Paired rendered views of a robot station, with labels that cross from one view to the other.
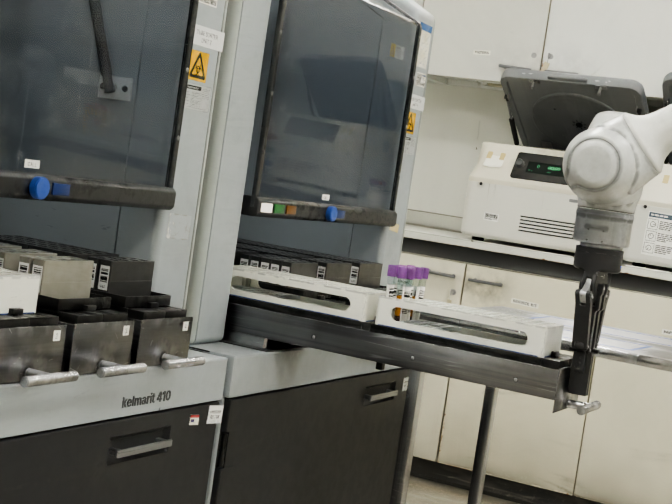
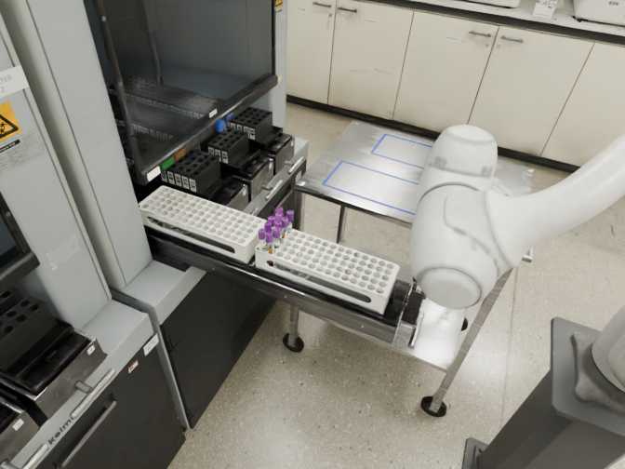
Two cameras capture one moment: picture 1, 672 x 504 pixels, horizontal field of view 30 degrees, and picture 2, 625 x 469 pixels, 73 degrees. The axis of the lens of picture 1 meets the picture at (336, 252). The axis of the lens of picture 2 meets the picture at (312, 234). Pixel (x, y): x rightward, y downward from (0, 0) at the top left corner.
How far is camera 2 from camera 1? 151 cm
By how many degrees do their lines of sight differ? 39
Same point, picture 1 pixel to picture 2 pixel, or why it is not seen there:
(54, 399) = not seen: outside the picture
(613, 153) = (474, 289)
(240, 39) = (50, 55)
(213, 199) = (94, 203)
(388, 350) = (267, 288)
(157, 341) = (63, 387)
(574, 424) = (393, 87)
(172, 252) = (68, 271)
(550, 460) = (381, 103)
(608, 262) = not seen: hidden behind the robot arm
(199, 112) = (31, 160)
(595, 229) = not seen: hidden behind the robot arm
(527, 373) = (371, 325)
